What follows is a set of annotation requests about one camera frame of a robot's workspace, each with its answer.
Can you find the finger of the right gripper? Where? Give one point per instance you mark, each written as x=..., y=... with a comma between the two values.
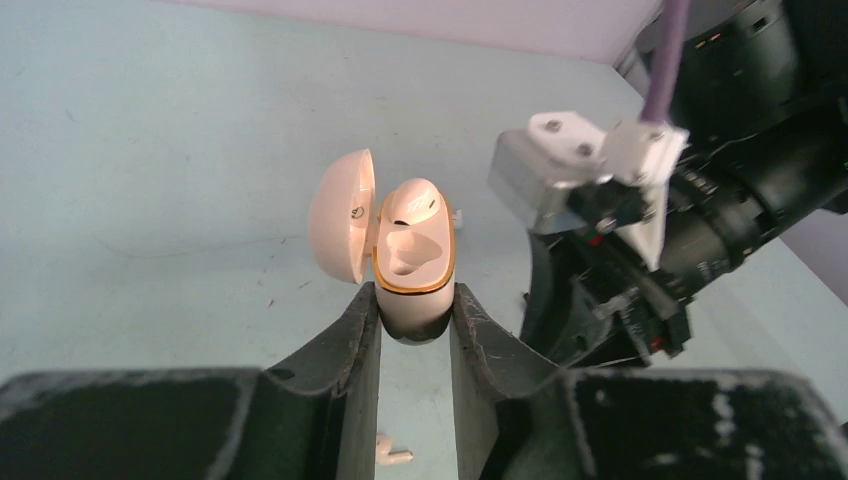
x=554, y=317

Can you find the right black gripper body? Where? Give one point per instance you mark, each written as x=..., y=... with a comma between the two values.
x=762, y=89

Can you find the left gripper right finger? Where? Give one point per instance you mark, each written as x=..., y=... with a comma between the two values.
x=517, y=415

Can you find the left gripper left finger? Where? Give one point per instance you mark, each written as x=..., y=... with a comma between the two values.
x=310, y=416

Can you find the beige earbud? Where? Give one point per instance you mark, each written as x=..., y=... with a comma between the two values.
x=412, y=202
x=386, y=455

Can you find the beige earbud charging case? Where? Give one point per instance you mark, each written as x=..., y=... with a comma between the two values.
x=413, y=266

